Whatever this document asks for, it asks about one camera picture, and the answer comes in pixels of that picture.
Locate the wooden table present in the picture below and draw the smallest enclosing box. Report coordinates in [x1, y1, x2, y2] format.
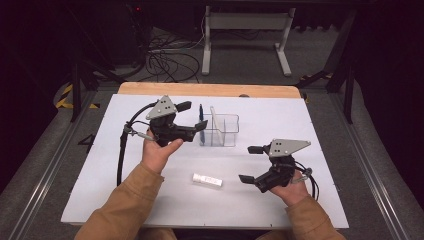
[117, 82, 302, 99]

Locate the person's right hand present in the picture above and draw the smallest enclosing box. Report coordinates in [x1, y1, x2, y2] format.
[268, 178, 311, 207]

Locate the blue pen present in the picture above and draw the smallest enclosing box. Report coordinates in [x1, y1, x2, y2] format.
[198, 103, 206, 146]

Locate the black equipment case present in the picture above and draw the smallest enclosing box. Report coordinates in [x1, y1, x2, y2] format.
[108, 0, 152, 68]

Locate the white tube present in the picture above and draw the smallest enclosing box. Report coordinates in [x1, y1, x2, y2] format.
[192, 172, 224, 188]

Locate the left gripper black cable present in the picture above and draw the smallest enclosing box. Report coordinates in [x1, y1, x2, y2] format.
[116, 101, 158, 187]

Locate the tangle of floor cables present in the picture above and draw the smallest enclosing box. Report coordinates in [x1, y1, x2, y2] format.
[144, 29, 205, 84]

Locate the white metal stand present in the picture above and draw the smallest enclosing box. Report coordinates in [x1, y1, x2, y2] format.
[201, 5, 297, 77]

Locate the black metal stand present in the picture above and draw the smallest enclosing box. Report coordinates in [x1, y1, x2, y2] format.
[295, 9, 356, 125]
[68, 59, 126, 123]

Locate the white board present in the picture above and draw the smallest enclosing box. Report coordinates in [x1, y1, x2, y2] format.
[60, 93, 350, 230]

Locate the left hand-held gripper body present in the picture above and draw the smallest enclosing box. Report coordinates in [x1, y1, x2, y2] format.
[145, 95, 198, 148]

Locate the clear plastic organizer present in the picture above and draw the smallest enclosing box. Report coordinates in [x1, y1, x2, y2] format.
[198, 113, 240, 148]

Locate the yellow black hazard tape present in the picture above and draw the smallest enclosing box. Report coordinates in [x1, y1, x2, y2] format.
[54, 83, 101, 110]

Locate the metal floor rail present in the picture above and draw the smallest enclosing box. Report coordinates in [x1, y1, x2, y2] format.
[328, 93, 410, 240]
[8, 89, 98, 240]

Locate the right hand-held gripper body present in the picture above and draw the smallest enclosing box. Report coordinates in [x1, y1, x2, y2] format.
[253, 138, 312, 194]

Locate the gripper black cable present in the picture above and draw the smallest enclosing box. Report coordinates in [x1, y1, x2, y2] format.
[290, 161, 321, 202]
[116, 101, 158, 187]

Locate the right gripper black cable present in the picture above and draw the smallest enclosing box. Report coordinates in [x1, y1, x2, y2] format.
[290, 161, 321, 202]

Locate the person's left hand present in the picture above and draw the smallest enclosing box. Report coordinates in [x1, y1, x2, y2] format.
[141, 129, 185, 175]

